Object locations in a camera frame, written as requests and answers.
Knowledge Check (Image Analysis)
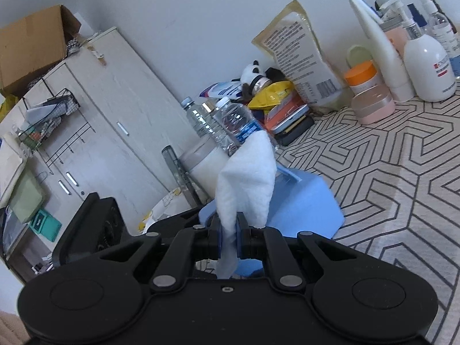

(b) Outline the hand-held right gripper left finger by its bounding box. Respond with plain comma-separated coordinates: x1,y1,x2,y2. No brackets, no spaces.
97,219,224,293

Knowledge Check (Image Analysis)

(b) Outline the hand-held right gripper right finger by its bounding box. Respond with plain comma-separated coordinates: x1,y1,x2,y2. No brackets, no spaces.
235,211,363,292

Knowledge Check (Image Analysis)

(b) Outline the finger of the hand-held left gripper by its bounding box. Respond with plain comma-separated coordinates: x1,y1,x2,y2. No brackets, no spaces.
144,206,216,236

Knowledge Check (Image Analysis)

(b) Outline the white paper towel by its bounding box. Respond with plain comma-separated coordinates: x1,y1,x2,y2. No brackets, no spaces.
215,132,278,281

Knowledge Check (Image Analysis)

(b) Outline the blue plastic container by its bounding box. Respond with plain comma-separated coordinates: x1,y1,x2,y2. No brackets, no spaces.
198,167,345,278

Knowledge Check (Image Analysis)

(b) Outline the white printed plastic bag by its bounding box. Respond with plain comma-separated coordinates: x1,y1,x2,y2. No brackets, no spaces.
138,187,191,232

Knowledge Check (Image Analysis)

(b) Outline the teal box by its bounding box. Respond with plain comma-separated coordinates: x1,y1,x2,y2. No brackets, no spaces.
29,208,62,242

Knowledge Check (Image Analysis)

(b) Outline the white jar with translucent lid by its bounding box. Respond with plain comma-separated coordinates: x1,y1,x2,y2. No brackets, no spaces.
178,137,231,205

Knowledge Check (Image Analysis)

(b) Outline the pale green tray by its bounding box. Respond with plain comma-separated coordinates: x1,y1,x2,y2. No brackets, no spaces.
11,170,47,223

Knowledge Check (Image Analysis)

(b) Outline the cream cloth bag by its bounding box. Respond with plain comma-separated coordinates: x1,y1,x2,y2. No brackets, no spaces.
0,133,29,209

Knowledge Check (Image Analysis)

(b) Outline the clear plastic bottle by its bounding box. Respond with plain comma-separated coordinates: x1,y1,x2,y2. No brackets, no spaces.
180,97,220,141

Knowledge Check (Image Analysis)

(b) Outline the blue label water bottle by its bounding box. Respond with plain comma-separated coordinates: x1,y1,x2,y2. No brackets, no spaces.
210,96,279,159

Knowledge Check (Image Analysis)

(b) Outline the black flat box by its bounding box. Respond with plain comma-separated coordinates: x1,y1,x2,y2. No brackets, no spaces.
277,115,316,147

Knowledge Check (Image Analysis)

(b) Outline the silver blue flat case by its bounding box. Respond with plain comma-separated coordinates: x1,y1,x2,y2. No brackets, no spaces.
269,104,310,133

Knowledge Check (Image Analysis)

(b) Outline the orange flat box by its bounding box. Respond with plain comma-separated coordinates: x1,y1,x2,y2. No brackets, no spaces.
264,91,302,123

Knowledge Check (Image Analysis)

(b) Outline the white wooden cabinet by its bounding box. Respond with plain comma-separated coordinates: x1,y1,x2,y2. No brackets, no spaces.
0,27,187,284

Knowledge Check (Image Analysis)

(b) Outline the white blue packet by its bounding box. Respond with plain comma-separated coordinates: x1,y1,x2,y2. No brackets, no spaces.
199,81,245,99

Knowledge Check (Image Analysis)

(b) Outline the yellow snack bag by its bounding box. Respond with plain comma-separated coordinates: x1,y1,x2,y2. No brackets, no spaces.
247,81,295,110

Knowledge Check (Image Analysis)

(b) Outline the yellow plastic bag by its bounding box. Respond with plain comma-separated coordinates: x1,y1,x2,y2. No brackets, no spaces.
0,95,18,123

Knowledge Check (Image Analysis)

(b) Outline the brown tape roll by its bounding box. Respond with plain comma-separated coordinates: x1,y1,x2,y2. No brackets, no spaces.
252,75,272,94

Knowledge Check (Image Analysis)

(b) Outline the geometric patterned tablecloth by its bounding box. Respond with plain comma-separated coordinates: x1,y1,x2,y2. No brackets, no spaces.
277,79,460,345

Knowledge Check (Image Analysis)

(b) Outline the panda plush toy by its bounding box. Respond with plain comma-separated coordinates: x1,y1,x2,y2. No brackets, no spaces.
240,60,267,87

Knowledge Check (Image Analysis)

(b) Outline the pink round case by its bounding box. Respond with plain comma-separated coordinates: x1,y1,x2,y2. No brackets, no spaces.
350,88,396,126

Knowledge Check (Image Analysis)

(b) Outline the cardboard box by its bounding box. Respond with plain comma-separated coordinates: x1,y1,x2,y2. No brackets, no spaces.
0,5,83,96

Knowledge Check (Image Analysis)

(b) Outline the large beige food pouch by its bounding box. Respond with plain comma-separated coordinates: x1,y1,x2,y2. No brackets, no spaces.
252,0,347,114

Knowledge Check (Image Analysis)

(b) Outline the orange lid jar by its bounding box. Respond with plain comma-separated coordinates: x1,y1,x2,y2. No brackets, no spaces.
343,61,382,96

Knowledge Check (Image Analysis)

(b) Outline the large white tube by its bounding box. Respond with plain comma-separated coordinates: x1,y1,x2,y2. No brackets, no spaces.
346,0,414,103

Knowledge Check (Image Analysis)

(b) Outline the pink bottle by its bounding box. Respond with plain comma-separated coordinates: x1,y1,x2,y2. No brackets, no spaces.
383,25,408,58

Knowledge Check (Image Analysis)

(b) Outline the white pump bottle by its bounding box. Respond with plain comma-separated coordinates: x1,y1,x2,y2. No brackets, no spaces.
381,0,458,103

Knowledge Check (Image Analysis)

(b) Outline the dark blue spray bottle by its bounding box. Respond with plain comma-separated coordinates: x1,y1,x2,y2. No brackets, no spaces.
408,3,428,29

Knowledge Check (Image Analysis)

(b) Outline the clear spray bottle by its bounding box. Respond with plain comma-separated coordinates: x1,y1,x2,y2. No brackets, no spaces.
417,0,460,58

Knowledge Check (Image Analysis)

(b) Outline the black wire basket rack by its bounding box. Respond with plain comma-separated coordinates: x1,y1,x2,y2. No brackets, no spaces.
18,88,92,166

